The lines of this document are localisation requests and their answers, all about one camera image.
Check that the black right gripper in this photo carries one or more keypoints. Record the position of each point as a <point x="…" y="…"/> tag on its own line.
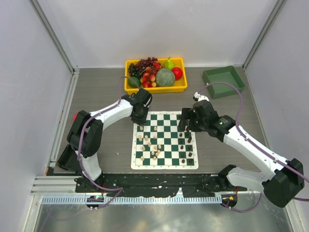
<point x="186" y="115"/>

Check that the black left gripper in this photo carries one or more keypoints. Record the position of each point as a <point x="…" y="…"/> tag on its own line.
<point x="143" y="120"/>

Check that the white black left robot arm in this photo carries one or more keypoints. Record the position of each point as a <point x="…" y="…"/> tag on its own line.
<point x="84" y="137"/>

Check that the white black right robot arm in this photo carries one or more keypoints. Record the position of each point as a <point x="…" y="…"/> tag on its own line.
<point x="279" y="179"/>

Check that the green white chess mat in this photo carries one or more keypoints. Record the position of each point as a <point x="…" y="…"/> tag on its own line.
<point x="163" y="149"/>

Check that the green lime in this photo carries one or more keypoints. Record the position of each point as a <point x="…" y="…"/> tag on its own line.
<point x="134" y="82"/>

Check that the red cherries cluster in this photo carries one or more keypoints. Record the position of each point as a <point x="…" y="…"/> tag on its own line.
<point x="149" y="75"/>

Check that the yellow plastic fruit tray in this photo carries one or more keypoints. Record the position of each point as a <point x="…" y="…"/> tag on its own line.
<point x="179" y="85"/>

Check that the dark purple grape bunch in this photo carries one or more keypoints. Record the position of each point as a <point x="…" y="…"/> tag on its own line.
<point x="138" y="68"/>

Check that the green melon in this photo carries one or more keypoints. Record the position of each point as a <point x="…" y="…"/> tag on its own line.
<point x="165" y="78"/>

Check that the red apple in tray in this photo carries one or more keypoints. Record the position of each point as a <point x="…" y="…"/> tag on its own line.
<point x="178" y="73"/>

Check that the green pear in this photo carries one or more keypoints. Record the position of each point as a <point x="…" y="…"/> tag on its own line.
<point x="169" y="64"/>

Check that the green square box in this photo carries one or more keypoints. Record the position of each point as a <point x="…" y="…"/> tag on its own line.
<point x="226" y="74"/>

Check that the red apple on table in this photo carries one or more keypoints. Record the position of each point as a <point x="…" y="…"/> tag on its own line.
<point x="74" y="117"/>

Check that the black tray at left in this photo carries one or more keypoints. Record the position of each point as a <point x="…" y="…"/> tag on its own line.
<point x="68" y="161"/>

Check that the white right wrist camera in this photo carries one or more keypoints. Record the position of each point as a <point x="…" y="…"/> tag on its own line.
<point x="199" y="97"/>

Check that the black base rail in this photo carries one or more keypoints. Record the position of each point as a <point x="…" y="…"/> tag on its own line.
<point x="157" y="185"/>

